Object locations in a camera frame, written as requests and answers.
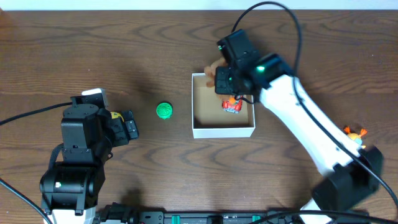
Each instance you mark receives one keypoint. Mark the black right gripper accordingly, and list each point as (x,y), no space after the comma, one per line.
(221,86)

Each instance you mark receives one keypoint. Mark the white cardboard box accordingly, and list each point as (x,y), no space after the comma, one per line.
(209,120)

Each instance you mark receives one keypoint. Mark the black rail with green clips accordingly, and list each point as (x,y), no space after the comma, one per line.
(123,214)

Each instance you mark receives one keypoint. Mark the yellow blue duck toy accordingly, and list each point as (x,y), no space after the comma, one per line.
(356,137)

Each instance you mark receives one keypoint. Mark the green ridged ball toy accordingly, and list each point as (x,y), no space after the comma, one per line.
(164,110)

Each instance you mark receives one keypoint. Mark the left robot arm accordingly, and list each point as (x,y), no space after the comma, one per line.
(71,185)

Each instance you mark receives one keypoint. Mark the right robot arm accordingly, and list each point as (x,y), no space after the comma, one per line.
(348,169)

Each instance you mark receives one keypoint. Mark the yellow ball with blue letters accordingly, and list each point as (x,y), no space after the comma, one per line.
(116,115)

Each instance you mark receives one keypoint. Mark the brown plush toy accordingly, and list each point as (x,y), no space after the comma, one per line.
(210,73)

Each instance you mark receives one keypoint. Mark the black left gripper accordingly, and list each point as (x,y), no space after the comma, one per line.
(129,127)

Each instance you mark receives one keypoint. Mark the red toy fire truck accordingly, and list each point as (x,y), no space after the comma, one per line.
(232,105)

